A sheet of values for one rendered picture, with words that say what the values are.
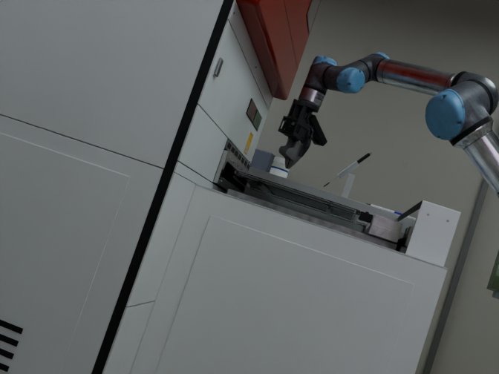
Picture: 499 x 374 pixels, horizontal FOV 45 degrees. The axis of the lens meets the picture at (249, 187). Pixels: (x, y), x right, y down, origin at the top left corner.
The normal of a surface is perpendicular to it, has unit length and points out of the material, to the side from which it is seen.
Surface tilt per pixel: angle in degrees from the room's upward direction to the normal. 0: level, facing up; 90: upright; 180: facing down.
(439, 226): 90
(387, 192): 90
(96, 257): 90
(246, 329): 90
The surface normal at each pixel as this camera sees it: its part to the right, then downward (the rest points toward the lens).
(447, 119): -0.83, 0.27
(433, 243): -0.14, -0.12
